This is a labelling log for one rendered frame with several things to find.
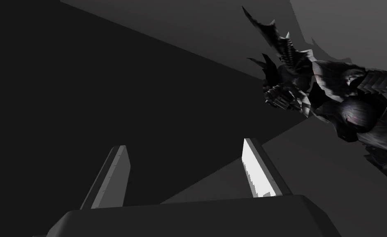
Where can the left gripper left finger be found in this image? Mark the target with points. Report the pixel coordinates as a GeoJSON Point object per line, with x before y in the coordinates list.
{"type": "Point", "coordinates": [109, 184]}

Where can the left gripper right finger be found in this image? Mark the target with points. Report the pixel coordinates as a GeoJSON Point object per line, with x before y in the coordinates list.
{"type": "Point", "coordinates": [261, 174]}

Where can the dark leafy houseplant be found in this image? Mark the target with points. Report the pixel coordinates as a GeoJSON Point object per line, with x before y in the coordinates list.
{"type": "Point", "coordinates": [341, 98]}

